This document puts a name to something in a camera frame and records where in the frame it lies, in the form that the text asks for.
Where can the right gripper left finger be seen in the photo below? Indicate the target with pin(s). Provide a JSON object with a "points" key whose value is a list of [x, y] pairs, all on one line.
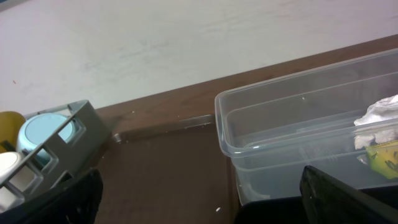
{"points": [[75, 200]]}

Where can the white napkin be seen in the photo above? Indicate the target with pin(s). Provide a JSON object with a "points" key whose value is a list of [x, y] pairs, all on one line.
{"points": [[377, 114]]}

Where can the black food waste tray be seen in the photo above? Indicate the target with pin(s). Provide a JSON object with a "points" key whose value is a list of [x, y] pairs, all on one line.
{"points": [[291, 210]]}

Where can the white cup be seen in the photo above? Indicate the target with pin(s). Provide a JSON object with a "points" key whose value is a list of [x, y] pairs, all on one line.
{"points": [[9, 161]]}

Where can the pink small plate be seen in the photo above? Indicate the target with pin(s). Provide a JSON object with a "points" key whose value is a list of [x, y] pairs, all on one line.
{"points": [[9, 199]]}

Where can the clear plastic waste bin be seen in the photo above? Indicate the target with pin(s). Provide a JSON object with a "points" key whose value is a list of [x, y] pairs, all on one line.
{"points": [[271, 130]]}

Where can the yellow plate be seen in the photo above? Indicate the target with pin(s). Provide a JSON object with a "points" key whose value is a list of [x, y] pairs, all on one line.
{"points": [[11, 122]]}

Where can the light blue bowl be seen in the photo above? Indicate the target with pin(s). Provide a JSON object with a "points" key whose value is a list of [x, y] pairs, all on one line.
{"points": [[39, 128]]}

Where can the grey plastic dishwasher rack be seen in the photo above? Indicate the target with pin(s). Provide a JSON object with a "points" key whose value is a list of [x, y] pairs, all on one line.
{"points": [[66, 158]]}

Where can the green orange snack wrapper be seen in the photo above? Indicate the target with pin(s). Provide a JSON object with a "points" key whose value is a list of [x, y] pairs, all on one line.
{"points": [[383, 158]]}

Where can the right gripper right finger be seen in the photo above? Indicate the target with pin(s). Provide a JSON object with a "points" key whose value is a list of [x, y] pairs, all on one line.
{"points": [[329, 200]]}

